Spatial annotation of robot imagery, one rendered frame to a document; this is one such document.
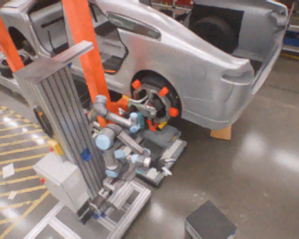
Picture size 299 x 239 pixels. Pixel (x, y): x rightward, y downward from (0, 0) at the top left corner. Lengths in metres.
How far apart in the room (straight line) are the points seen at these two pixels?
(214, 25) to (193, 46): 1.54
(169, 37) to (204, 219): 1.90
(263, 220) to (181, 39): 2.23
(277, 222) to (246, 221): 0.34
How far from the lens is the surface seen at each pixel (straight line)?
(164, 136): 3.46
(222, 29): 3.93
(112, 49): 4.35
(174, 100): 2.85
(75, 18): 2.46
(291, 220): 3.33
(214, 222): 2.69
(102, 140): 1.85
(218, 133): 3.86
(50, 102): 1.66
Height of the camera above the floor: 2.78
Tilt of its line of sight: 43 degrees down
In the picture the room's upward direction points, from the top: 5 degrees counter-clockwise
